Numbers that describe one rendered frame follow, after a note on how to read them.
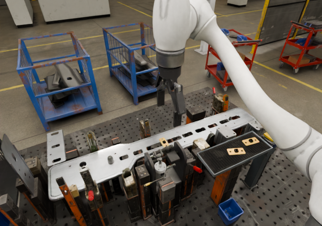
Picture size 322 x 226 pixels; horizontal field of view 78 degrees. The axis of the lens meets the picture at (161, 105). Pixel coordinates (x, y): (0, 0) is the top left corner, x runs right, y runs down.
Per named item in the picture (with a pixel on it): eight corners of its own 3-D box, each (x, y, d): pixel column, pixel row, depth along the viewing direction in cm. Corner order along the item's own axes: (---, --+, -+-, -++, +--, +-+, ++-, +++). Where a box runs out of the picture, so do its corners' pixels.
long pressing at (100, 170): (237, 105, 159) (237, 103, 159) (259, 122, 143) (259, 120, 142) (47, 167, 112) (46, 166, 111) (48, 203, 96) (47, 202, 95)
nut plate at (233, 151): (242, 148, 101) (243, 146, 101) (245, 153, 98) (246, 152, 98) (226, 149, 101) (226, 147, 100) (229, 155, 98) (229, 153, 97)
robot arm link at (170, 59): (176, 39, 66) (175, 56, 69) (150, 43, 62) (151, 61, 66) (190, 48, 59) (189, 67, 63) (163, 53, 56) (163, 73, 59)
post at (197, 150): (192, 186, 134) (199, 146, 110) (196, 193, 130) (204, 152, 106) (186, 189, 132) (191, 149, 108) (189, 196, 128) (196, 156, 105)
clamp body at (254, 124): (242, 152, 158) (255, 117, 136) (253, 163, 149) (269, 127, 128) (233, 156, 154) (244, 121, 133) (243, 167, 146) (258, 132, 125)
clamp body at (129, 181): (138, 202, 125) (133, 166, 103) (145, 220, 117) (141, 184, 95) (124, 209, 122) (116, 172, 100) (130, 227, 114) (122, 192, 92)
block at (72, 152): (87, 170, 144) (78, 143, 127) (90, 183, 136) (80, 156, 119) (74, 175, 141) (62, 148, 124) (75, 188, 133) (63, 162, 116)
